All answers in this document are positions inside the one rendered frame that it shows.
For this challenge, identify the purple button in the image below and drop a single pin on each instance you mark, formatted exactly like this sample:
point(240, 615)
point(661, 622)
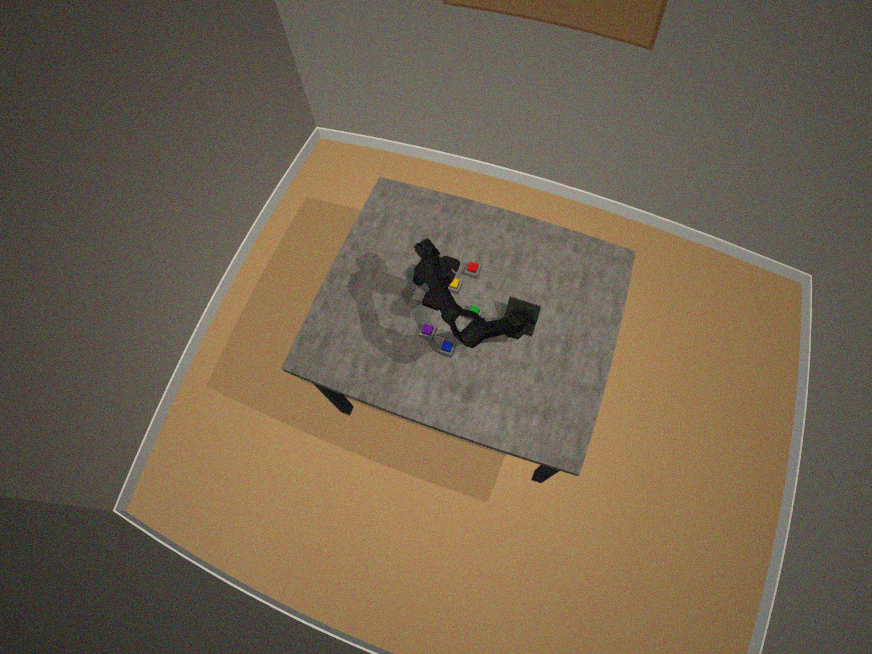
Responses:
point(427, 331)

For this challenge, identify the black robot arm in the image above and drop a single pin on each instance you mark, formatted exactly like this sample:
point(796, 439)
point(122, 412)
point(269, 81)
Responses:
point(432, 270)

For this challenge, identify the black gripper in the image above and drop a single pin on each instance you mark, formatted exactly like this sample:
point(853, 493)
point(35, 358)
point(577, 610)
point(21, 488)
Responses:
point(428, 299)

